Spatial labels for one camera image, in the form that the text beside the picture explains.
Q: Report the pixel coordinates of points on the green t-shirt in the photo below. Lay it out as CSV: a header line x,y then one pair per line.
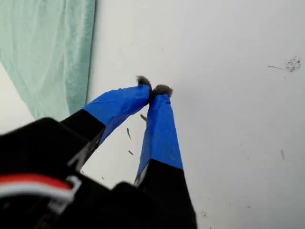
x,y
43,47

